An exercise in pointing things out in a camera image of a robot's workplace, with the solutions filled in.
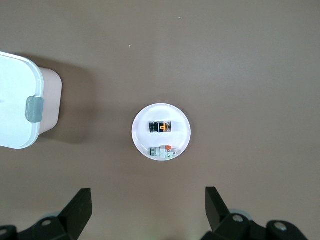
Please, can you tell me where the pink round plate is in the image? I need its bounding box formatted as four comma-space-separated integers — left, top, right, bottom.
131, 103, 192, 163

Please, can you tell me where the black switch with orange button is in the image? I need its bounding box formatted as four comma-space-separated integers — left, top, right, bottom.
148, 120, 173, 134

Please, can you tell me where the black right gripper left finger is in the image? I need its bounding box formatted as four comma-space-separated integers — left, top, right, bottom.
17, 188, 93, 240

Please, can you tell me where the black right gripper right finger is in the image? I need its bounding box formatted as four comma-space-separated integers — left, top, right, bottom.
202, 186, 255, 240

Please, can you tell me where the white switch with green button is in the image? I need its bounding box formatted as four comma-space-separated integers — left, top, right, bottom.
149, 144, 177, 160

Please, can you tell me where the white lidded storage box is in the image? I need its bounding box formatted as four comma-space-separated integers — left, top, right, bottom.
0, 51, 63, 150

